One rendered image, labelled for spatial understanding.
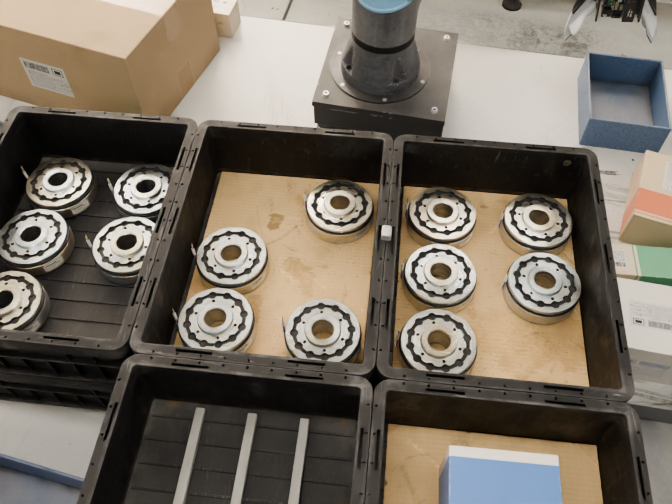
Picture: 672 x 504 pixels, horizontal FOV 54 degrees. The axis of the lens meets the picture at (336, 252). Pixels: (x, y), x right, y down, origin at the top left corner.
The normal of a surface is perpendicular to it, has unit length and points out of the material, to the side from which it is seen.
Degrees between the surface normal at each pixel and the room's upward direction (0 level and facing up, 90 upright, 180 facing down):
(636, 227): 90
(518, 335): 0
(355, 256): 0
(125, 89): 90
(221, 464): 0
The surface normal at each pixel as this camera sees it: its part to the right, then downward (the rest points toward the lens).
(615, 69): -0.19, 0.80
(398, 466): 0.00, -0.58
